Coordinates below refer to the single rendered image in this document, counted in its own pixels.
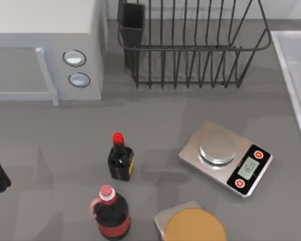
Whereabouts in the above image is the large microwave knob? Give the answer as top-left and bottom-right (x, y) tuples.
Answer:
(62, 49), (87, 68)

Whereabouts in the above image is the black cutlery holder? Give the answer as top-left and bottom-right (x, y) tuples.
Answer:
(117, 0), (146, 68)

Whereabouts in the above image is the small microwave knob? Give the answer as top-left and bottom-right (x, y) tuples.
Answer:
(68, 72), (91, 88)

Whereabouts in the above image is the silver kitchen scale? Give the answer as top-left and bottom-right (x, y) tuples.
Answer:
(178, 119), (273, 199)

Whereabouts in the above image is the dark bottle with red cap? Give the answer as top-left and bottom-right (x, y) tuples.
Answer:
(107, 132), (135, 182)

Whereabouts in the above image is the dark jug with pink cap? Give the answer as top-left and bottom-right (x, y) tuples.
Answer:
(89, 185), (131, 241)

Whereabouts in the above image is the pale microwave oven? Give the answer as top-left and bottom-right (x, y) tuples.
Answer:
(0, 0), (108, 106)

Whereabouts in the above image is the black wire dish rack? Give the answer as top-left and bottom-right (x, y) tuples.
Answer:
(116, 0), (271, 89)

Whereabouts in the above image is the microwave door handle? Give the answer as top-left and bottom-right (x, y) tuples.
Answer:
(34, 47), (59, 106)

